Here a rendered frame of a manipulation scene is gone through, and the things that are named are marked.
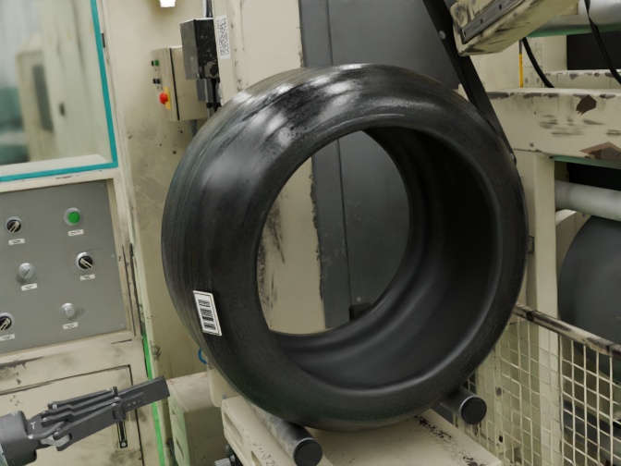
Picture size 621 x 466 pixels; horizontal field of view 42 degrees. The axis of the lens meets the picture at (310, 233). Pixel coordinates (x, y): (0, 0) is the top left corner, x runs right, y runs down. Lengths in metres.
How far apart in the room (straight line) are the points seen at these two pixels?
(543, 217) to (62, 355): 1.04
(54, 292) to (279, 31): 0.75
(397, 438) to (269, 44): 0.72
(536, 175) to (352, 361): 0.53
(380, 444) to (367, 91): 0.63
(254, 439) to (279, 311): 0.28
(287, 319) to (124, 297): 0.45
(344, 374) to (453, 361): 0.26
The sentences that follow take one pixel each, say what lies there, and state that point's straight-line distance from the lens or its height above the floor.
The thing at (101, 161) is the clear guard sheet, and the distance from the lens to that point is 1.76.
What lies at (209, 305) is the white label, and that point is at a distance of 1.10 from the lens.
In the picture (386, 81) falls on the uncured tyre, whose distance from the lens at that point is 1.16.
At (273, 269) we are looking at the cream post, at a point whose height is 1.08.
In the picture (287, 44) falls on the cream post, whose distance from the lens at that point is 1.48.
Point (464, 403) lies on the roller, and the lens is 1.32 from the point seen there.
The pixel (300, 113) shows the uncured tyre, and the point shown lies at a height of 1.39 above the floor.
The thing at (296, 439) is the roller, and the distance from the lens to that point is 1.23.
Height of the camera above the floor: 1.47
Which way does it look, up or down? 12 degrees down
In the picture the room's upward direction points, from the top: 5 degrees counter-clockwise
